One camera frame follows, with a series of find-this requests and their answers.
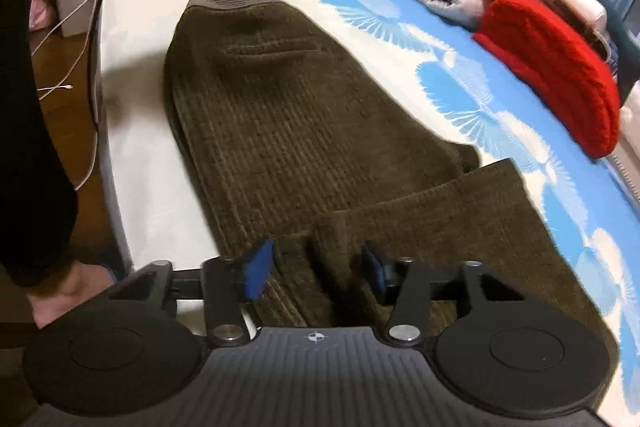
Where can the pink cloth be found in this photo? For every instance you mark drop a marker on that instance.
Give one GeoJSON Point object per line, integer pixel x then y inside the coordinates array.
{"type": "Point", "coordinates": [41, 9]}

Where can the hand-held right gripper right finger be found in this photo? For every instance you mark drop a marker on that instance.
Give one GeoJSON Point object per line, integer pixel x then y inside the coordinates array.
{"type": "Point", "coordinates": [372, 268]}

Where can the red knit garment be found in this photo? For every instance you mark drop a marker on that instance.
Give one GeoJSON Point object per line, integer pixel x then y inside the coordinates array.
{"type": "Point", "coordinates": [550, 67]}

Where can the person's leg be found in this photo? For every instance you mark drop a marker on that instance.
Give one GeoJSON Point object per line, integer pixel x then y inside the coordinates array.
{"type": "Point", "coordinates": [27, 107]}

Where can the person's bare foot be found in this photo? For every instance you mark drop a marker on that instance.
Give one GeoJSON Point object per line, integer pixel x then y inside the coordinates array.
{"type": "Point", "coordinates": [70, 292]}

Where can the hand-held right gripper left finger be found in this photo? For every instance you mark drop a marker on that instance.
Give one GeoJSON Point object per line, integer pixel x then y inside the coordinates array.
{"type": "Point", "coordinates": [257, 269]}

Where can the blue white patterned bed sheet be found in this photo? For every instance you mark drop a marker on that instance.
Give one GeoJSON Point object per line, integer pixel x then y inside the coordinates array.
{"type": "Point", "coordinates": [450, 72]}

